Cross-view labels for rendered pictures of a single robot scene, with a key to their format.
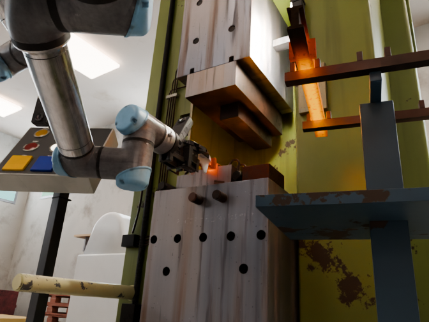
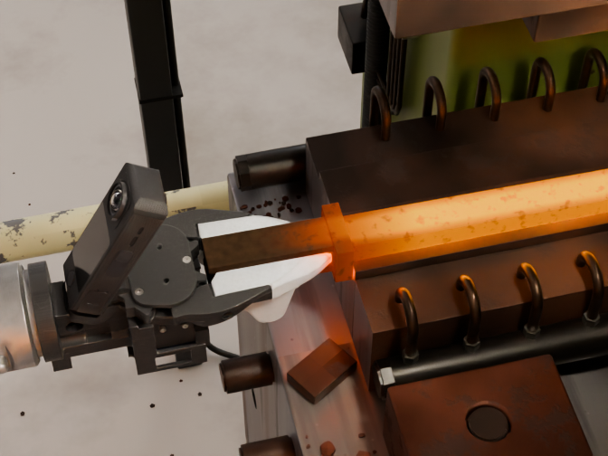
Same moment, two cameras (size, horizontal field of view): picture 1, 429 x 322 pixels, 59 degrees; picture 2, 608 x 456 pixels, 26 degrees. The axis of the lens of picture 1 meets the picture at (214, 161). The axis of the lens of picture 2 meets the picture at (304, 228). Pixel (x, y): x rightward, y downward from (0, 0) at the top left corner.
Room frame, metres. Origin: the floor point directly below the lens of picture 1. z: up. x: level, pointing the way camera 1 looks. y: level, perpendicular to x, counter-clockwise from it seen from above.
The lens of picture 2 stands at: (0.68, -0.38, 1.76)
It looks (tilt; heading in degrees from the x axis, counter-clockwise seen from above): 52 degrees down; 45
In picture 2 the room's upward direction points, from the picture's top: straight up
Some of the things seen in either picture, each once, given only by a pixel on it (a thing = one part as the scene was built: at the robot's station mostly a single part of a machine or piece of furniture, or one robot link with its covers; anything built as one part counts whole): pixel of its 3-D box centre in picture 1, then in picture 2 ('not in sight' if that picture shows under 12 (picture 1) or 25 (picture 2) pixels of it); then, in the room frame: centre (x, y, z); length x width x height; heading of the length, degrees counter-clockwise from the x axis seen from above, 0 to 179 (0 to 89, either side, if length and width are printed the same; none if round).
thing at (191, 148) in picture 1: (178, 153); (122, 303); (0.97, 0.10, 0.98); 0.12 x 0.08 x 0.09; 148
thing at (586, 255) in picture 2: not in sight; (586, 290); (1.21, -0.13, 0.99); 0.04 x 0.01 x 0.06; 58
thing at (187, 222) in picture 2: not in sight; (195, 242); (1.03, 0.09, 1.00); 0.09 x 0.05 x 0.02; 151
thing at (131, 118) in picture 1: (140, 127); not in sight; (0.84, 0.18, 0.98); 0.11 x 0.08 x 0.09; 148
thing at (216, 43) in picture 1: (249, 50); not in sight; (1.28, -0.11, 1.56); 0.42 x 0.39 x 0.40; 148
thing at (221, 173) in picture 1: (234, 197); (595, 202); (1.30, -0.08, 0.96); 0.42 x 0.20 x 0.09; 148
